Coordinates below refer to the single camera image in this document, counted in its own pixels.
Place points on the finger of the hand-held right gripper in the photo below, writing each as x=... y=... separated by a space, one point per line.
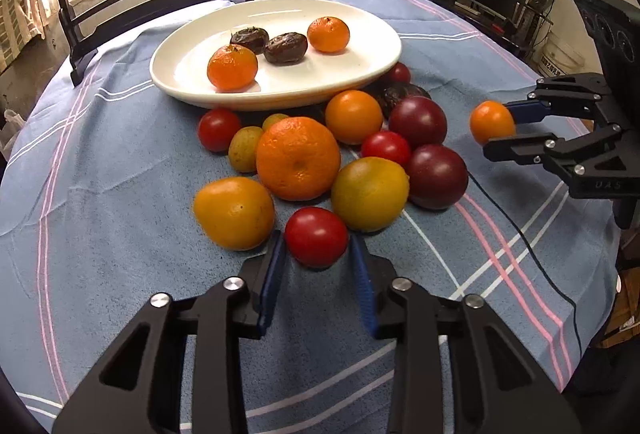
x=525 y=110
x=515 y=149

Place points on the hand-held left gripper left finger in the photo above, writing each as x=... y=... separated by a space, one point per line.
x=272 y=274

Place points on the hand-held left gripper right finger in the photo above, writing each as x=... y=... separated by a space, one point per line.
x=362 y=284

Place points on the orange tomato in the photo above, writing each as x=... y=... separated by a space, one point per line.
x=491 y=122
x=353 y=117

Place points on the red cherry tomato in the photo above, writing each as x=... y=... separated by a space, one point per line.
x=399 y=73
x=316 y=236
x=219 y=130
x=385 y=147

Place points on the yellow-orange tomato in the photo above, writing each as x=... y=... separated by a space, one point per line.
x=235 y=213

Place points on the dark purple tomato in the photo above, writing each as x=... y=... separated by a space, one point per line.
x=437 y=176
x=419 y=121

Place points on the yellow-green tomato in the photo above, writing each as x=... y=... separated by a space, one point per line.
x=370 y=194

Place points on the large orange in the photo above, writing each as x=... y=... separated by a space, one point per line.
x=298 y=158

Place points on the large dark wrinkled passion fruit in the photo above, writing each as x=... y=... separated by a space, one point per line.
x=400 y=95

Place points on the small green-yellow fruit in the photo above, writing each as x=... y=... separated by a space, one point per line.
x=245 y=150
x=274 y=121

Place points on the white oval plate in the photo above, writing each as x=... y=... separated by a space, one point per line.
x=325 y=74

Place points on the white plastic bucket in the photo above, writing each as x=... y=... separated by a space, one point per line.
x=562 y=55

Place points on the black computer desk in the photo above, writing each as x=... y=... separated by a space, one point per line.
x=505 y=32

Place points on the blue plaid tablecloth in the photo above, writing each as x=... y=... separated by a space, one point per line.
x=125 y=214

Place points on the brown cardboard box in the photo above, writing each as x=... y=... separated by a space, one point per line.
x=625 y=314

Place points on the small orange mandarin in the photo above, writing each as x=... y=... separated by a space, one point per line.
x=328 y=35
x=232 y=68

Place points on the white plastic bag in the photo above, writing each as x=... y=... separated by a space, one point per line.
x=12 y=122

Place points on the beige checked curtain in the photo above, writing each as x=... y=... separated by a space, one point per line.
x=20 y=4

